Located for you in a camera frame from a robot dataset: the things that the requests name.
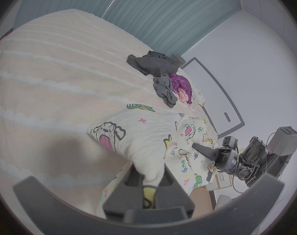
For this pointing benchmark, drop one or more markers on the bed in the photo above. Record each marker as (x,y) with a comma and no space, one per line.
(53,82)

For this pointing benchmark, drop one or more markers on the white wooden bedside table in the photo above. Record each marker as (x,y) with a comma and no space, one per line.
(222,181)

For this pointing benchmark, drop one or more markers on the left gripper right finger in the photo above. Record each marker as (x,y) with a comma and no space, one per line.
(173,194)

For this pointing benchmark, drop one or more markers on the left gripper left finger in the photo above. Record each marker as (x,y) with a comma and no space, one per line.
(124,197)

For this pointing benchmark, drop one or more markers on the white printed pyjama top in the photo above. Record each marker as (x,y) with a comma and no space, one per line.
(143,141)

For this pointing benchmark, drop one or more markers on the grey garment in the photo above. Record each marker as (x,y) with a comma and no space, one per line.
(163,89)

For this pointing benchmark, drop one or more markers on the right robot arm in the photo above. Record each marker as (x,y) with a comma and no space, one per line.
(283,141)

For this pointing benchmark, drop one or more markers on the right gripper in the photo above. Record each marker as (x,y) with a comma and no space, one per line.
(225,159)

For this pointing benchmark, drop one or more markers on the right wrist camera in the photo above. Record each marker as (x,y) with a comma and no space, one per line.
(229,142)

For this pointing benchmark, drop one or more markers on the pink garment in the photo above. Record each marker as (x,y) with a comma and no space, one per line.
(182,97)

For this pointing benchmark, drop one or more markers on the purple satin garment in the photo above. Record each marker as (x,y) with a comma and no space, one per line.
(181,83)

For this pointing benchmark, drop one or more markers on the black garment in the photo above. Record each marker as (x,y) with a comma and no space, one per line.
(153,65)

